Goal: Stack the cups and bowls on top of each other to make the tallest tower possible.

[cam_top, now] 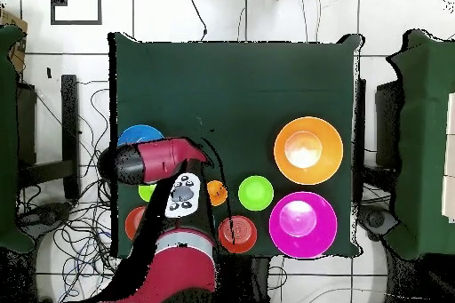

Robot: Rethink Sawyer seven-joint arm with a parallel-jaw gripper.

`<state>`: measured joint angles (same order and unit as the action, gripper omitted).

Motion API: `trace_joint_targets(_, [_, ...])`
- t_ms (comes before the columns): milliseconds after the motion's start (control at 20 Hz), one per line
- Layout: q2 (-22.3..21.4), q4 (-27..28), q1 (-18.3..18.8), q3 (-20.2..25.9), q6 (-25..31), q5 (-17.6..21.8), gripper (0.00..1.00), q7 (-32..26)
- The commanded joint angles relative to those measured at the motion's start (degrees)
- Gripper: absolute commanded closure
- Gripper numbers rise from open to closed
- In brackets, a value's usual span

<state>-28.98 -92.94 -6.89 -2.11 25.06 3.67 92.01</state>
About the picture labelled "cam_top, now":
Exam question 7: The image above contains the medium blue bowl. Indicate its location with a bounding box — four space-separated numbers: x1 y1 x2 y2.
116 124 165 147

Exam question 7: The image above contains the large pink bowl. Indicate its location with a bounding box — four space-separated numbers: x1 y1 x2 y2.
268 191 339 259

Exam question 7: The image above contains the black stand frame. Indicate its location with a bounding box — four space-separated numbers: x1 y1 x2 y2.
17 74 81 201

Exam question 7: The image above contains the lime yellow cup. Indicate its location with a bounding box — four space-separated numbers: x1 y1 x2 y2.
138 183 157 203

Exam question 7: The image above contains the large orange bowl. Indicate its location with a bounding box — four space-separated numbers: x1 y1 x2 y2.
273 116 345 186

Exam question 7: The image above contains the blue cable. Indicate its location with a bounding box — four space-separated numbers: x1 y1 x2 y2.
61 231 112 299

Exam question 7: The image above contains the small green bowl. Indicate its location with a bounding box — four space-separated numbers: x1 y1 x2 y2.
237 175 275 211

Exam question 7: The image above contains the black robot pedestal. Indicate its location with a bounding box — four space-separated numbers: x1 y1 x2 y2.
216 256 272 303

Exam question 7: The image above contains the black floor cable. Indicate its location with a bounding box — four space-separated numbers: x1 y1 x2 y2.
187 0 208 42

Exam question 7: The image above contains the grey pedestal foot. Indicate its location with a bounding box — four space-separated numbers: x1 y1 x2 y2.
20 201 74 236
356 204 399 243

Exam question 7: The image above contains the orange cup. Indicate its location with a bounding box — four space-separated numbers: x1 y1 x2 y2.
206 179 229 207

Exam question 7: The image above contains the cardboard box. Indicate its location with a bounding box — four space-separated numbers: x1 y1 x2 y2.
0 11 28 74

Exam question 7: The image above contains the tangle of floor cables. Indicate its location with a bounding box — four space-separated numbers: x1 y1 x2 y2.
15 80 120 303

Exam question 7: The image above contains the red-orange bowl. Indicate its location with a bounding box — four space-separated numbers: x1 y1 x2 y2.
217 214 258 254
124 205 148 242

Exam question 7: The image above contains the dark green tablecloth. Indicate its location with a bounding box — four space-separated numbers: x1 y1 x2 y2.
108 32 363 259

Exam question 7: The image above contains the black square floor frame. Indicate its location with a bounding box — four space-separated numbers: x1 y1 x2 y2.
50 0 103 26

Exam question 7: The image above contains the green covered side table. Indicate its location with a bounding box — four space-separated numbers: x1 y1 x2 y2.
0 25 36 254
387 28 455 261

